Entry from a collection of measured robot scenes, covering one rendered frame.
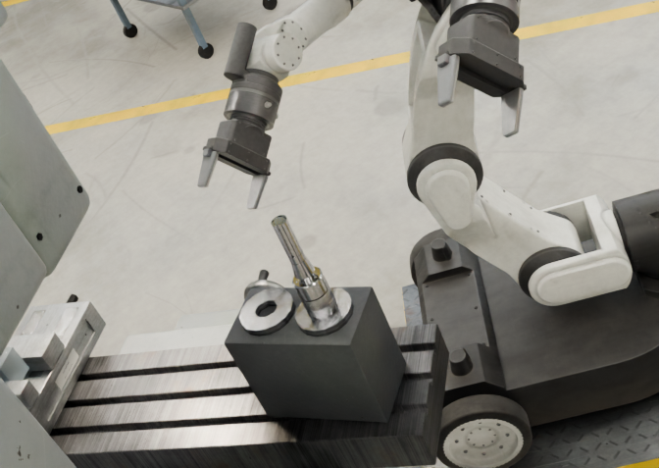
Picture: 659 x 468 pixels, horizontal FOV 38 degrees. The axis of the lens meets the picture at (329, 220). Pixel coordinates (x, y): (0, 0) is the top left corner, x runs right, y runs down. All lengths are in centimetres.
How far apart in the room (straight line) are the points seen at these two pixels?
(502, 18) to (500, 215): 73
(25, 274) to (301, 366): 43
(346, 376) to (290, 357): 9
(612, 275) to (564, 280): 9
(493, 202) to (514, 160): 158
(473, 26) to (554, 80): 263
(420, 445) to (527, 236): 59
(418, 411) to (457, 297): 65
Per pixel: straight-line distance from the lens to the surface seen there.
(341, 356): 143
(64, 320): 196
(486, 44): 121
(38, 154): 148
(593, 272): 198
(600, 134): 349
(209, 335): 197
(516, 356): 204
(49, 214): 148
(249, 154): 161
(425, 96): 172
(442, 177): 177
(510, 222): 192
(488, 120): 372
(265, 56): 164
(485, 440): 203
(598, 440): 209
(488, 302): 217
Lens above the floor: 208
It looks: 36 degrees down
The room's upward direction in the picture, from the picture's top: 25 degrees counter-clockwise
